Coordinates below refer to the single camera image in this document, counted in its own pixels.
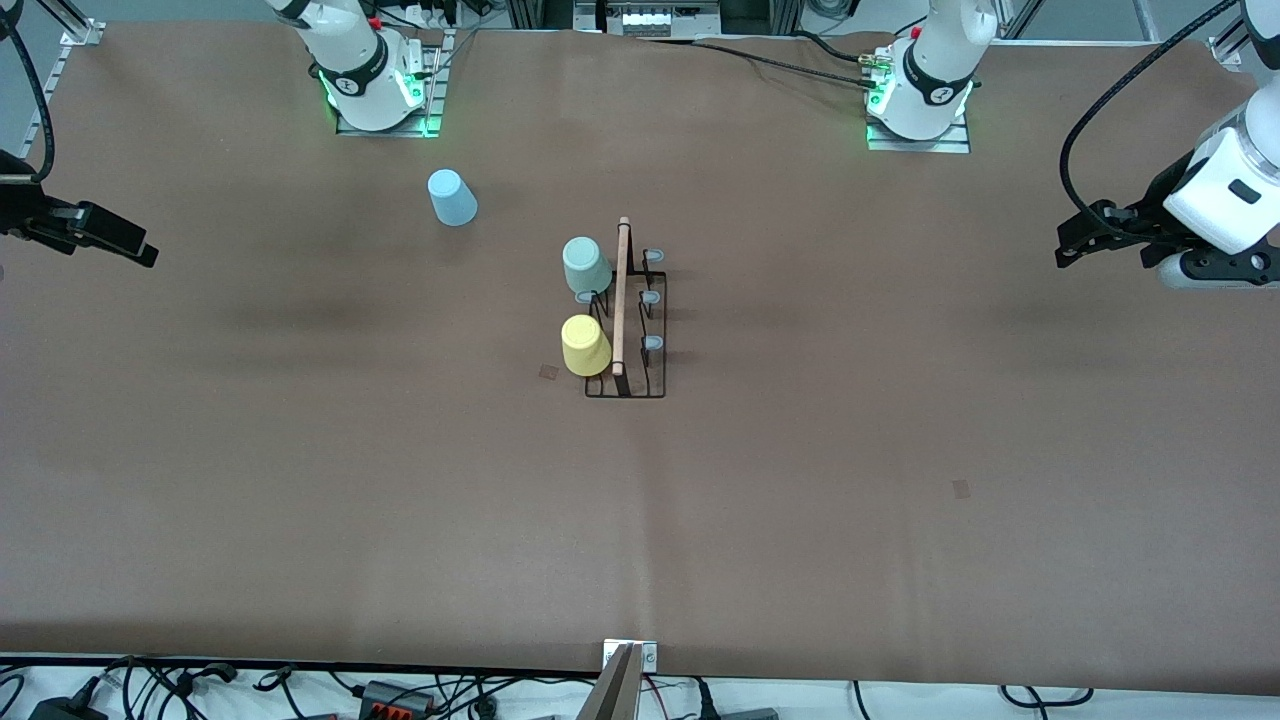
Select mint green plastic cup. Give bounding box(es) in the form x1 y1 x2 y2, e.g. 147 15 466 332
562 237 613 296

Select black wire cup holder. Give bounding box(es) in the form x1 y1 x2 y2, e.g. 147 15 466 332
583 217 668 400

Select yellow plastic cup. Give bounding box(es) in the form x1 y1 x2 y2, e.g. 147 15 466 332
561 315 612 377

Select light blue plastic cup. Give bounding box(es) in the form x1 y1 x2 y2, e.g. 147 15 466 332
427 169 479 227

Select brown table cover sheet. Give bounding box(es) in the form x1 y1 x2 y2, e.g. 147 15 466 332
0 22 1280 693

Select white power strip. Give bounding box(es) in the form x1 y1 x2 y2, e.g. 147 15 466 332
598 0 723 39

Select orange black connector block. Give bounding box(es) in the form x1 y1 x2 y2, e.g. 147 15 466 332
358 680 437 717

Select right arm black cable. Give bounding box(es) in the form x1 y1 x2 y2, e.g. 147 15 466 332
0 15 53 184

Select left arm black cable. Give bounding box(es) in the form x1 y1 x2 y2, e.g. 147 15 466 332
1060 0 1243 216

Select aluminium frame rail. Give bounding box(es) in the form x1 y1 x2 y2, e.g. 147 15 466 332
20 0 107 161
1208 20 1251 69

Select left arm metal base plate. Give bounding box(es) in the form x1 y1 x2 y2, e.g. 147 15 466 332
866 110 972 154

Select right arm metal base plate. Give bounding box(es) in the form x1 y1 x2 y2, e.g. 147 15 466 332
335 30 447 138

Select black cable to arm base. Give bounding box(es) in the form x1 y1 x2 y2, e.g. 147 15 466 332
640 32 886 91

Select tangled black cables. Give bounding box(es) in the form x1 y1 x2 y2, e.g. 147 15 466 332
100 655 301 720

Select black looped cable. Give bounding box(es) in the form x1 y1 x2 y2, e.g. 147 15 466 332
1000 685 1093 707

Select grey camera mount bar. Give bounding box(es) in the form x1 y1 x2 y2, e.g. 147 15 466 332
575 645 644 720

